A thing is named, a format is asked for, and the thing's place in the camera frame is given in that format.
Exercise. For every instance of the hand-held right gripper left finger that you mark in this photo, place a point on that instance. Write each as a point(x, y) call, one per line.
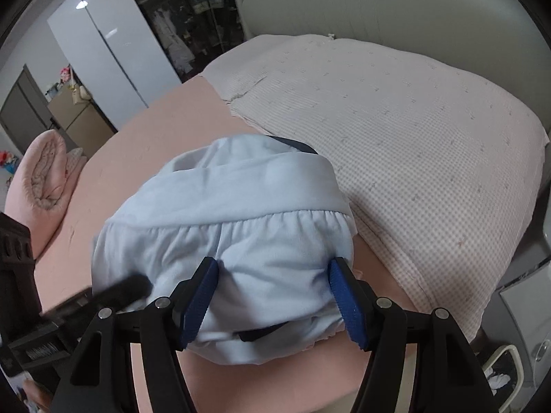
point(200, 305)

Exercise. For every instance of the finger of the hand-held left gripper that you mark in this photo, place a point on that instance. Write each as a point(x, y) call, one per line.
point(125, 292)

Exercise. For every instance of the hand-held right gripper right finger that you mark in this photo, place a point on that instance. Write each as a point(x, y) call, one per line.
point(348, 305)

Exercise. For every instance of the stack of clothes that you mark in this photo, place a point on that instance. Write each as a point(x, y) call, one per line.
point(267, 262)

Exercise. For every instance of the rolled pink quilt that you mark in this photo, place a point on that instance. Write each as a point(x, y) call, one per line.
point(47, 180)

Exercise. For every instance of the red and blue plush toy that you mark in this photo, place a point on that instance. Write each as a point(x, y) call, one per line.
point(8, 161)

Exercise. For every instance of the beige dresser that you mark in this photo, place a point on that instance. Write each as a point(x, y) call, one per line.
point(81, 124)

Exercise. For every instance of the bed with pink sheet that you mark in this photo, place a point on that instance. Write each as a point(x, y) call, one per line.
point(142, 129)

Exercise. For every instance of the grey door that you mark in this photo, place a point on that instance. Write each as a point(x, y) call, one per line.
point(21, 103)

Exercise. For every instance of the white drawer unit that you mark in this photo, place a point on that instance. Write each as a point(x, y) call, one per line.
point(525, 318)

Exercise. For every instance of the cream plush toy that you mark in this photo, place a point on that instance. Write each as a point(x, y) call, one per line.
point(84, 94)

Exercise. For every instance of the pink plush doll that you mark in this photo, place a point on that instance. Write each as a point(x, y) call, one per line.
point(65, 74)

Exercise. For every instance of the white wardrobe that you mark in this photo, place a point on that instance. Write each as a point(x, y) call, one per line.
point(107, 43)

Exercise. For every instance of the cream padded headboard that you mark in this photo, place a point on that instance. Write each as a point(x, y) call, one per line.
point(387, 0)

